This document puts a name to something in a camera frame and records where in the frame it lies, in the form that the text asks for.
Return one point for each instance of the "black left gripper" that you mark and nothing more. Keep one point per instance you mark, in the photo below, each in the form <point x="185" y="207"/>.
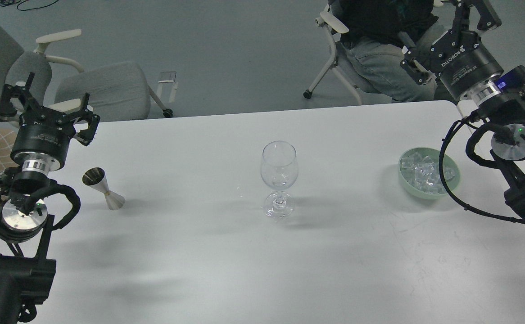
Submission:
<point x="45" y="133"/>

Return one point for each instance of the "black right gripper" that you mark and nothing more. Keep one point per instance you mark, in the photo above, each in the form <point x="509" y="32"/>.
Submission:
<point x="463" y="63"/>

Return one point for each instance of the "steel cocktail jigger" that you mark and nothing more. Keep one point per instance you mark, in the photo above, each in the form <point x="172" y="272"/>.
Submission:
<point x="96" y="179"/>

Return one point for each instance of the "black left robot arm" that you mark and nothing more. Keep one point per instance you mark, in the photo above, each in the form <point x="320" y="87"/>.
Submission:
<point x="32" y="205"/>

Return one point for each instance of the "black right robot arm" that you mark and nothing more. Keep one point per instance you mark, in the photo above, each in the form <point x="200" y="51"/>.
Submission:
<point x="500" y="142"/>

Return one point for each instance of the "pile of ice cubes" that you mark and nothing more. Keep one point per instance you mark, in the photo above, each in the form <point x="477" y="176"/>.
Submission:
<point x="421" y="173"/>

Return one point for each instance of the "clear wine glass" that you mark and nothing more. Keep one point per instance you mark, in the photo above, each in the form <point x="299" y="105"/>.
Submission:
<point x="279" y="170"/>

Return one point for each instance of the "grey office chair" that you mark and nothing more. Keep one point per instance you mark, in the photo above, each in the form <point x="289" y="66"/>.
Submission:
<point x="118" y="91"/>

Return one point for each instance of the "seated person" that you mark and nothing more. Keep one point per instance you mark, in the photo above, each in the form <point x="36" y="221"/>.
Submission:
<point x="388" y="45"/>

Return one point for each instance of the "white office chair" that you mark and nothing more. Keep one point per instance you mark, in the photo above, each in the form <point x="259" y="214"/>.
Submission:
<point x="334" y="49"/>

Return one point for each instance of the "green bowl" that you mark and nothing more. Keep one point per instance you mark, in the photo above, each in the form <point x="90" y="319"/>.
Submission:
<point x="431" y="152"/>

